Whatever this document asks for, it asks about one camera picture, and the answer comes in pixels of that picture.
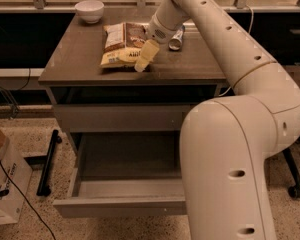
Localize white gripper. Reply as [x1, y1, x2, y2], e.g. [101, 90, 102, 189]
[134, 13, 176, 72]

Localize brown yellow chip bag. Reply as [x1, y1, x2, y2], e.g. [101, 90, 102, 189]
[100, 22, 147, 68]

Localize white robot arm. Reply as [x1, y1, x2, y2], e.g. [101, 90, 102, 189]
[135, 0, 300, 240]

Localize grey drawer cabinet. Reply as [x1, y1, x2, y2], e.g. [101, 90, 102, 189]
[38, 6, 228, 218]

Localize closed grey top drawer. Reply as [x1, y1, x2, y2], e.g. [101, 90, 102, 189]
[53, 104, 191, 132]

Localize open grey middle drawer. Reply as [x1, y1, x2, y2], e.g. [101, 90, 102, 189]
[53, 131, 186, 218]

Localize blue white can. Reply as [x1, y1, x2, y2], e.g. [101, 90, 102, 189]
[168, 25, 185, 51]

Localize white ceramic bowl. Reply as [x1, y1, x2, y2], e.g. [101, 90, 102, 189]
[75, 0, 104, 24]

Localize black office chair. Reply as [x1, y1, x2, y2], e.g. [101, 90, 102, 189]
[283, 65, 300, 199]

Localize black metal bar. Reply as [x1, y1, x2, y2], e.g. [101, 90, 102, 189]
[37, 130, 62, 197]

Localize white cardboard box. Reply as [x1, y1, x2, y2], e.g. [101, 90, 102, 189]
[0, 130, 32, 225]

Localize black floor cable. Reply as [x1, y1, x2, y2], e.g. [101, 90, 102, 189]
[0, 139, 57, 240]

